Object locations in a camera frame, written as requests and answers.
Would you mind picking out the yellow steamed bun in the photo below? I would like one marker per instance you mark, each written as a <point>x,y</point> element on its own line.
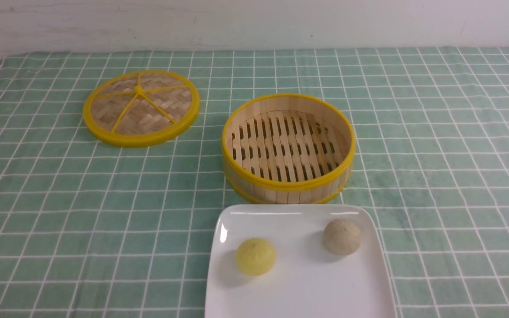
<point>255,257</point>

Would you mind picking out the white square plate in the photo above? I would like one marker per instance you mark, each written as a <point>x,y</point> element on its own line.
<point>306,281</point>

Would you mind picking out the yellow-rimmed bamboo steamer basket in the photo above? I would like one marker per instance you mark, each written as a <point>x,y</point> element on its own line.
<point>288,148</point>

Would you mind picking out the green checkered tablecloth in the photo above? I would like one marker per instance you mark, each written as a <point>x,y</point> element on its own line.
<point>90,230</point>

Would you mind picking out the beige steamed bun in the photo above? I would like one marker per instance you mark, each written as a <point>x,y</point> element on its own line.
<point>342,237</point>

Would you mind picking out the yellow-rimmed bamboo steamer lid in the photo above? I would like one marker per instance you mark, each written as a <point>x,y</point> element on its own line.
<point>142,108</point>

